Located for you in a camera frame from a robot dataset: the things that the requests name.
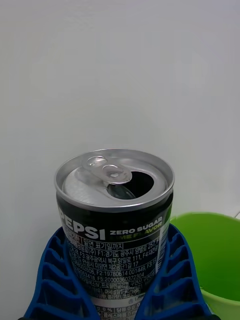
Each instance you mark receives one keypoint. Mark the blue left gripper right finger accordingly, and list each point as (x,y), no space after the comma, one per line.
(175,282)

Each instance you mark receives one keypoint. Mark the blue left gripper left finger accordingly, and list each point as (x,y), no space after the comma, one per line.
(55,287)

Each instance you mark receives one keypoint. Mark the black drink can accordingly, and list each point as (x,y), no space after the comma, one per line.
(115,240)

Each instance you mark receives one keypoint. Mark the green plastic bin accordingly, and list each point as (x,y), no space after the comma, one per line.
(220,250)

